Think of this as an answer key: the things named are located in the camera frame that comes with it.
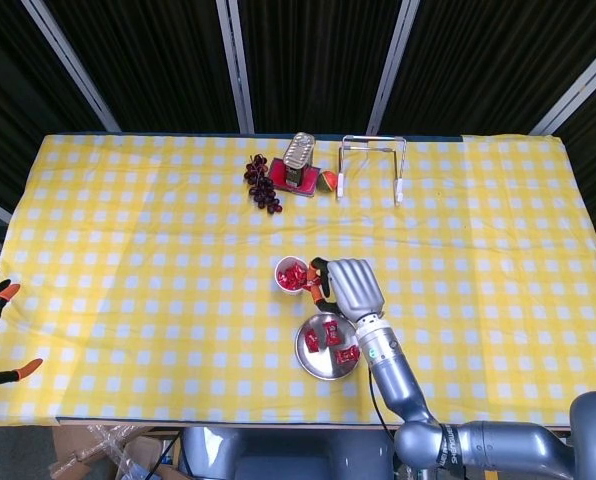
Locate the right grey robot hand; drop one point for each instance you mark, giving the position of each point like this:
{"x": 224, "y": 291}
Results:
{"x": 355, "y": 287}

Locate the round metal plate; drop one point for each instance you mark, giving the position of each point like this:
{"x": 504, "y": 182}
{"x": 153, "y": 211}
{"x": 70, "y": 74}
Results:
{"x": 323, "y": 365}

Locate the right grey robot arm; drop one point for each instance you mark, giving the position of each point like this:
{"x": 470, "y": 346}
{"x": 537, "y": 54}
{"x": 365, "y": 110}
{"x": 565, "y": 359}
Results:
{"x": 393, "y": 380}

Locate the white paper cup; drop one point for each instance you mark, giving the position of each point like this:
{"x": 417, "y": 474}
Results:
{"x": 290, "y": 260}

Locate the dark purple grape bunch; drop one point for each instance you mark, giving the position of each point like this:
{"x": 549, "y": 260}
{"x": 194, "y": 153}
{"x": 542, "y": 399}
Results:
{"x": 264, "y": 190}

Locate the red rectangular tray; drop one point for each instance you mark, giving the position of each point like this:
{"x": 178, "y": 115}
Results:
{"x": 278, "y": 172}

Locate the yellow white checked tablecloth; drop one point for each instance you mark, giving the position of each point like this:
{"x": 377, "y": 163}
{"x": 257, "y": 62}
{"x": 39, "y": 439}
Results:
{"x": 128, "y": 250}

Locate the brown cardboard box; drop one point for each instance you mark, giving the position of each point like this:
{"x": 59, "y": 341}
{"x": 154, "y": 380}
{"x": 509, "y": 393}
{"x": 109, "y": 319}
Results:
{"x": 68, "y": 442}

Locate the grey robot torso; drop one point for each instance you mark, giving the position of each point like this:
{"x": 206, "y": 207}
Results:
{"x": 303, "y": 455}

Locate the clear plastic wrap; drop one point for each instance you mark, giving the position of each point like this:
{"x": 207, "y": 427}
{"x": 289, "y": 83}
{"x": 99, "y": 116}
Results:
{"x": 103, "y": 440}

